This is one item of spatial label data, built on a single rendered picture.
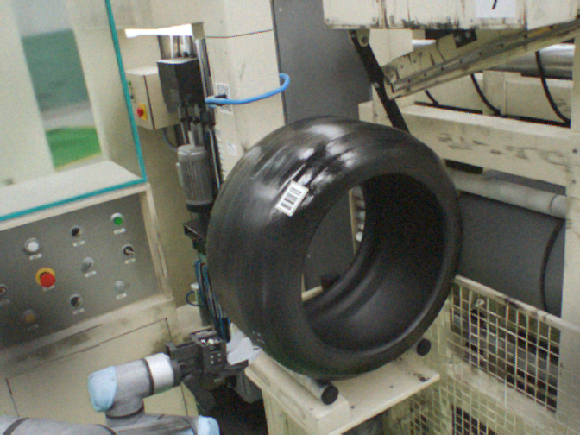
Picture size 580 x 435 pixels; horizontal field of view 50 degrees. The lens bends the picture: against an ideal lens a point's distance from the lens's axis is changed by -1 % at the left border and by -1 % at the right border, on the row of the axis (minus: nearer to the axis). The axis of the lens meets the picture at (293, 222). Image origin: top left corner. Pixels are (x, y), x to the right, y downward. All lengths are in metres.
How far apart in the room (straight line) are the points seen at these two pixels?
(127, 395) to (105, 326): 0.69
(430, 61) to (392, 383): 0.79
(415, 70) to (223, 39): 0.47
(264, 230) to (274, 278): 0.09
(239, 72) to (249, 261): 0.50
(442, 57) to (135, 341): 1.19
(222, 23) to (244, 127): 0.24
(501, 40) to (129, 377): 0.99
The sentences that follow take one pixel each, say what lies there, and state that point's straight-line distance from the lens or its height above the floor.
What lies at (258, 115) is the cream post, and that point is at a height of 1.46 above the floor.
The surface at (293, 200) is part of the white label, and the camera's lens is 1.17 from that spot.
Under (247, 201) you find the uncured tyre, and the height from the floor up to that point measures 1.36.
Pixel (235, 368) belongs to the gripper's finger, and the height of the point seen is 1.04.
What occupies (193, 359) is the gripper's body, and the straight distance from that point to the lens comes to 1.30.
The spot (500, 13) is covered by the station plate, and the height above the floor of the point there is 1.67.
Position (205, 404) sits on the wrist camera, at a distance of 1.35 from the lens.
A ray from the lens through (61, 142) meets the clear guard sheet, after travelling 1.77.
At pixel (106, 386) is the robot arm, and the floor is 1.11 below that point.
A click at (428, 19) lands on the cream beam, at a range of 1.33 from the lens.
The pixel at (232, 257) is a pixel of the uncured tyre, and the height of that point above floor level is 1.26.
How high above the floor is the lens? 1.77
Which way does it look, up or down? 21 degrees down
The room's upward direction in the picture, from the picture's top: 7 degrees counter-clockwise
